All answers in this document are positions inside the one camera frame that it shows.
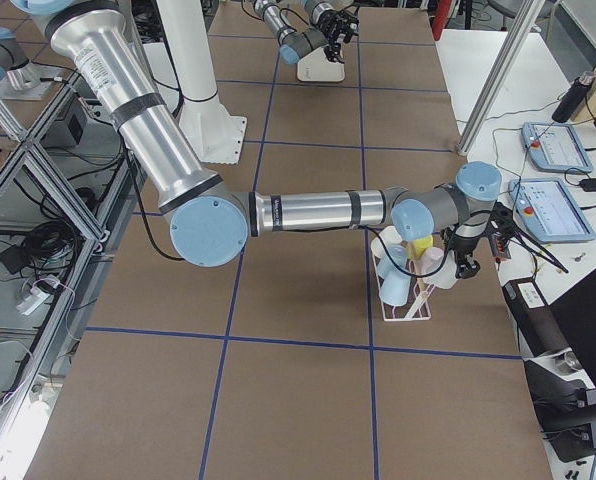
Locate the white cartoon tray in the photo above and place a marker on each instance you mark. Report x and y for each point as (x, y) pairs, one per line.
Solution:
(315, 67)

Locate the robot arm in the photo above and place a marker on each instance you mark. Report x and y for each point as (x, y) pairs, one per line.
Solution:
(303, 30)
(250, 153)

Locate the blue teach pendant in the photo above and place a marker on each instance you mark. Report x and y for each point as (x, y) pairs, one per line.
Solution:
(548, 211)
(555, 147)

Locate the white plastic cup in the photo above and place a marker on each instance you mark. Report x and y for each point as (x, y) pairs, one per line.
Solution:
(386, 238)

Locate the pink plastic cup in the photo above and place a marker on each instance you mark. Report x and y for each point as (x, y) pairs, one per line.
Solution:
(430, 260)

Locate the black water bottle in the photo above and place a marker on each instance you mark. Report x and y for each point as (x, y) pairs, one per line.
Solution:
(574, 97)

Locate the yellow plastic cup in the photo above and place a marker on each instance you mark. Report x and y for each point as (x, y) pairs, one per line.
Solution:
(419, 246)

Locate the black box with label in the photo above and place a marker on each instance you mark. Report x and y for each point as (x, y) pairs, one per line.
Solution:
(533, 316)

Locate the white wire cup rack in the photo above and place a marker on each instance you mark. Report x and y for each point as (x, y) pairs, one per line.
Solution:
(417, 307)

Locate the pale blue plastic cup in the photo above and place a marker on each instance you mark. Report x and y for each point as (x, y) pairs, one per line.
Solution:
(395, 259)

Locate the grey plastic cup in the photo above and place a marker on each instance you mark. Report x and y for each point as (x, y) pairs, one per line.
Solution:
(446, 277)

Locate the aluminium frame post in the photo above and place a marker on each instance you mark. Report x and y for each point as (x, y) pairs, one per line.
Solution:
(525, 19)

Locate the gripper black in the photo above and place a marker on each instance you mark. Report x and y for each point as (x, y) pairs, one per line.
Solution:
(462, 247)
(326, 23)

